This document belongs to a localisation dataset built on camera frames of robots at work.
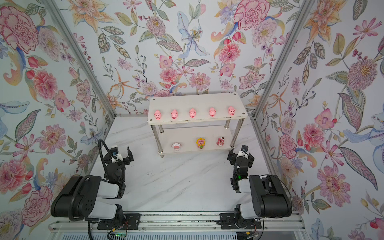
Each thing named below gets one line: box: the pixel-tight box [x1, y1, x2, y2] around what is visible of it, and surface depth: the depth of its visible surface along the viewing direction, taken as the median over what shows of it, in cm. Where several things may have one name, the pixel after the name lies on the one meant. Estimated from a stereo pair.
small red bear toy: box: [216, 136, 225, 147], surface depth 95 cm
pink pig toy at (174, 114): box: [170, 109, 178, 120], surface depth 73 cm
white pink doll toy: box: [171, 142, 182, 151], surface depth 92 cm
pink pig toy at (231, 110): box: [227, 106, 236, 116], surface depth 74 cm
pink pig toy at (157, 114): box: [154, 109, 162, 120], surface depth 73 cm
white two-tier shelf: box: [147, 92, 248, 159], surface depth 80 cm
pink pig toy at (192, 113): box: [189, 108, 197, 119], surface depth 73 cm
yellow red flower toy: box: [196, 138, 206, 149], surface depth 95 cm
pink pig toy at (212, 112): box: [209, 107, 216, 118], surface depth 74 cm
